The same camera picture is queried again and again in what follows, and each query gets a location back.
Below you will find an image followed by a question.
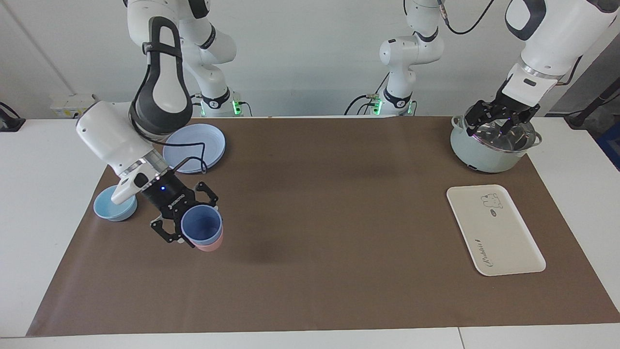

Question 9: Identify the blue ribbed cup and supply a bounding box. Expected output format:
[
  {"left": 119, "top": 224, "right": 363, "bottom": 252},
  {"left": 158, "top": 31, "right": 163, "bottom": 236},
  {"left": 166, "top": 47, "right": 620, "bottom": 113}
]
[{"left": 181, "top": 205, "right": 224, "bottom": 245}]

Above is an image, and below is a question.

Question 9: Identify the brown table mat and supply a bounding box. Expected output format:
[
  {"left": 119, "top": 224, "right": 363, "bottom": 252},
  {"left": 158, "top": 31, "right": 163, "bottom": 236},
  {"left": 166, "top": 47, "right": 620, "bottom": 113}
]
[{"left": 26, "top": 116, "right": 620, "bottom": 337}]

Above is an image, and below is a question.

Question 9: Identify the white wall power strip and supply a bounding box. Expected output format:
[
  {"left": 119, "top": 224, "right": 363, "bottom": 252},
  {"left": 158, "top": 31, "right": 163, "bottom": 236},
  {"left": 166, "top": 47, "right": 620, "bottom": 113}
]
[{"left": 50, "top": 94, "right": 97, "bottom": 119}]

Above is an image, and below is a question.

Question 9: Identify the black clamp mount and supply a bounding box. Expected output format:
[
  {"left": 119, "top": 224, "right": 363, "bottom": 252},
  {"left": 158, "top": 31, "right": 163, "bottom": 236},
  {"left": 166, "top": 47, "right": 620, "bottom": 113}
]
[{"left": 0, "top": 102, "right": 26, "bottom": 132}]

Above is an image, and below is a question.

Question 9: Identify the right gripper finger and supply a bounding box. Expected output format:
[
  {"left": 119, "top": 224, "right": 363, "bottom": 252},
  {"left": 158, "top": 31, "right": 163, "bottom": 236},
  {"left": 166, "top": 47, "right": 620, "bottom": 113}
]
[
  {"left": 194, "top": 181, "right": 219, "bottom": 209},
  {"left": 150, "top": 217, "right": 194, "bottom": 245}
]

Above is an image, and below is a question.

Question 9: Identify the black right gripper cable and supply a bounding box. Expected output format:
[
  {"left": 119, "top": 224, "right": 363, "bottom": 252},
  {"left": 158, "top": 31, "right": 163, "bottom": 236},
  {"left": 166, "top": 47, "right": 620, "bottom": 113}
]
[{"left": 130, "top": 116, "right": 209, "bottom": 175}]

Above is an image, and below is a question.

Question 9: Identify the cream tray with bear print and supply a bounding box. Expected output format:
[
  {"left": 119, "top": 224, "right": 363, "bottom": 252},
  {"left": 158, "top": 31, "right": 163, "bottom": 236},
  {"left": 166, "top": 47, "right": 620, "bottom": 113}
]
[{"left": 446, "top": 184, "right": 547, "bottom": 277}]

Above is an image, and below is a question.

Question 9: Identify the black left base cable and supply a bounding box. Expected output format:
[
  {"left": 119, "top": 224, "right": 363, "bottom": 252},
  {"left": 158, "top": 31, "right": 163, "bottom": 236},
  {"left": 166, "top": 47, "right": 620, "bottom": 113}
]
[{"left": 344, "top": 73, "right": 390, "bottom": 116}]

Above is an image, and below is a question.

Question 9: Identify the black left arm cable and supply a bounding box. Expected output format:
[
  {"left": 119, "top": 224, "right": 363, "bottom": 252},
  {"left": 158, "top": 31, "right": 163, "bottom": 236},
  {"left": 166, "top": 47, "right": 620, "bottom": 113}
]
[{"left": 436, "top": 0, "right": 497, "bottom": 35}]

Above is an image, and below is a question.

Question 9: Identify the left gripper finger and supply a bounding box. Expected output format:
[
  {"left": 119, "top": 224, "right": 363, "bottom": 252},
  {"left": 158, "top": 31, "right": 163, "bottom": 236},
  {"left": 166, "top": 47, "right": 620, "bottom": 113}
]
[
  {"left": 501, "top": 106, "right": 541, "bottom": 136},
  {"left": 465, "top": 100, "right": 495, "bottom": 137}
]

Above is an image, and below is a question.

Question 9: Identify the pale green cooking pot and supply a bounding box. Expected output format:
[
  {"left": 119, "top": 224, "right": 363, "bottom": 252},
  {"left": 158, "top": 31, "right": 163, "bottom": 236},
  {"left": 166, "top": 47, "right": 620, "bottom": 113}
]
[{"left": 450, "top": 115, "right": 543, "bottom": 174}]

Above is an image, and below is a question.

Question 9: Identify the pink cup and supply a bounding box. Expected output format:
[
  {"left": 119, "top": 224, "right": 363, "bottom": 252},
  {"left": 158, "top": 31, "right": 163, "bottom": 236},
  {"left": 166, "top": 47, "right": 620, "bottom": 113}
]
[{"left": 186, "top": 230, "right": 224, "bottom": 253}]

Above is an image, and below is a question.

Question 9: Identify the black stand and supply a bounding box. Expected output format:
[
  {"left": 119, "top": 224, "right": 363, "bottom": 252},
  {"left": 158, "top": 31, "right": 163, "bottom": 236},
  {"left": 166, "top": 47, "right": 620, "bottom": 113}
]
[{"left": 564, "top": 90, "right": 620, "bottom": 129}]

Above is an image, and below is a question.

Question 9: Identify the lavender blue plate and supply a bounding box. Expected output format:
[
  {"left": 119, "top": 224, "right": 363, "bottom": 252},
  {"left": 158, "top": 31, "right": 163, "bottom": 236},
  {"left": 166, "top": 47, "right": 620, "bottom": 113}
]
[{"left": 162, "top": 123, "right": 227, "bottom": 175}]

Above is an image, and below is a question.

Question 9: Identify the light blue bowl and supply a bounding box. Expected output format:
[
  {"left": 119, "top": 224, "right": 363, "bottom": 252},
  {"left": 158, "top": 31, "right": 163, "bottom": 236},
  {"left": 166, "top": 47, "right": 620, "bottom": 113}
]
[{"left": 93, "top": 185, "right": 138, "bottom": 222}]

